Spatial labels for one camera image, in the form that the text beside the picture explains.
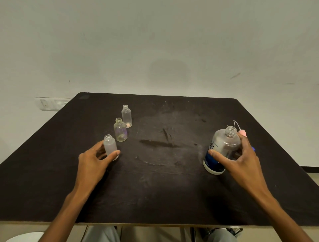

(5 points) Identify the person's left hand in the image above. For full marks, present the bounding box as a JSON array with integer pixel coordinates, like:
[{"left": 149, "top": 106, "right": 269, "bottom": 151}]
[{"left": 75, "top": 140, "right": 121, "bottom": 193}]

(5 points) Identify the person's right hand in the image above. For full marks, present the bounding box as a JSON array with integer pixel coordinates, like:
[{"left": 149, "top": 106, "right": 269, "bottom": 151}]
[{"left": 208, "top": 132, "right": 271, "bottom": 200}]

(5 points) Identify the large clear blue-labelled bottle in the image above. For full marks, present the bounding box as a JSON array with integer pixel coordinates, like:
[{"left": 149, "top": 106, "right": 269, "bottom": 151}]
[{"left": 203, "top": 126, "right": 242, "bottom": 175}]

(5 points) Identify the small frosted plastic bottle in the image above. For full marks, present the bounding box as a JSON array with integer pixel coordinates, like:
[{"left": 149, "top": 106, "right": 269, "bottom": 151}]
[{"left": 104, "top": 134, "right": 119, "bottom": 161}]

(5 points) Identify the person's right forearm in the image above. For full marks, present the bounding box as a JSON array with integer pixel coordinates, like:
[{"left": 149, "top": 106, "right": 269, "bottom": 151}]
[{"left": 254, "top": 192, "right": 315, "bottom": 242}]

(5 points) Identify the person's left forearm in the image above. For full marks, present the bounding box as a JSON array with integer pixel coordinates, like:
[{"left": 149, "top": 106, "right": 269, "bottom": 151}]
[{"left": 37, "top": 183, "right": 96, "bottom": 242}]

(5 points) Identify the small clear plastic bottle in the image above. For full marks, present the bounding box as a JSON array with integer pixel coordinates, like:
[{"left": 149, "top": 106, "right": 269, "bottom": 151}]
[
  {"left": 121, "top": 105, "right": 133, "bottom": 128},
  {"left": 114, "top": 118, "right": 128, "bottom": 142}
]

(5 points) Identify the pink spray pump with tube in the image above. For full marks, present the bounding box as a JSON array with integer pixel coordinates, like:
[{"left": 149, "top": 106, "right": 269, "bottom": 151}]
[{"left": 233, "top": 120, "right": 248, "bottom": 138}]

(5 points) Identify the person's left leg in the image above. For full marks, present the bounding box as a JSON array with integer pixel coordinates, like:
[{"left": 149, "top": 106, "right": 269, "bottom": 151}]
[{"left": 82, "top": 226, "right": 120, "bottom": 242}]

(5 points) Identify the person's leg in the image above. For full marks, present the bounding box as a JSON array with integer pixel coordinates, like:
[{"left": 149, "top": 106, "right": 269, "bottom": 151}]
[
  {"left": 82, "top": 226, "right": 120, "bottom": 242},
  {"left": 206, "top": 228, "right": 238, "bottom": 242}
]

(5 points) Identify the person's right leg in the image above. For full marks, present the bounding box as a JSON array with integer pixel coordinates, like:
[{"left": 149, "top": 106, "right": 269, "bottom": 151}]
[{"left": 206, "top": 228, "right": 238, "bottom": 242}]

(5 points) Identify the white round stool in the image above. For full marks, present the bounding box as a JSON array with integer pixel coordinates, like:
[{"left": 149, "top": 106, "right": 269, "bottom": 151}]
[{"left": 5, "top": 232, "right": 45, "bottom": 242}]

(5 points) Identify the black wire basket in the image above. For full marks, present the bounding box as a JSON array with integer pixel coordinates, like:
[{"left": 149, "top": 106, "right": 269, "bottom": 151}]
[{"left": 225, "top": 227, "right": 244, "bottom": 238}]

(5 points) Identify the white wall switch plate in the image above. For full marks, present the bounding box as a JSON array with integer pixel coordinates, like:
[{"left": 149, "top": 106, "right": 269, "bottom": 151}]
[{"left": 34, "top": 97, "right": 72, "bottom": 112}]

